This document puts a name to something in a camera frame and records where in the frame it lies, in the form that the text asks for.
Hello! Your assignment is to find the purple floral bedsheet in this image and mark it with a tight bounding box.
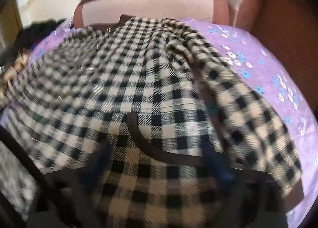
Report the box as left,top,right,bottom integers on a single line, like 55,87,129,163
0,17,318,223

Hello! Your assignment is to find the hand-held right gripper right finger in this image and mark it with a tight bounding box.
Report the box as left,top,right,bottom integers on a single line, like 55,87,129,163
202,140,290,228

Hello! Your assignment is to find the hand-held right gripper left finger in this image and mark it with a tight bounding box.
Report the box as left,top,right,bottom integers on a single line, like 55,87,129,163
32,142,113,228

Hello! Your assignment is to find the pile of dark clothes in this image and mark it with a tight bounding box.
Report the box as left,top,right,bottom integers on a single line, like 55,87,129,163
14,19,75,53

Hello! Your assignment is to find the brown wooden cabinet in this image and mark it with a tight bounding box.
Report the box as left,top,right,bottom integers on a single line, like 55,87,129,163
236,0,318,79

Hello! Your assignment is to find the black and beige plaid coat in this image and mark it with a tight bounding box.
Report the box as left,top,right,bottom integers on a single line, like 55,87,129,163
0,15,305,228

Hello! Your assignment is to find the brown patterned cloth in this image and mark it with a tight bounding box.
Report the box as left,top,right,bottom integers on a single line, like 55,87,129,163
0,50,30,109

